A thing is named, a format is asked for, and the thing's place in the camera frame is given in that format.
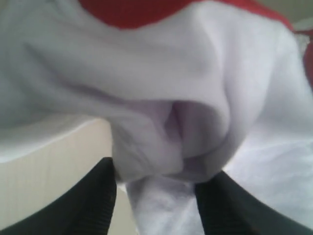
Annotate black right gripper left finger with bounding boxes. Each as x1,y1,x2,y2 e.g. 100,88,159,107
0,157,117,235

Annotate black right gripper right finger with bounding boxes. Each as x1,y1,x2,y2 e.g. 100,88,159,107
195,171,313,235

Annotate white shirt with red trim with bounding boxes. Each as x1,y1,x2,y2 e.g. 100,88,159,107
0,0,313,235

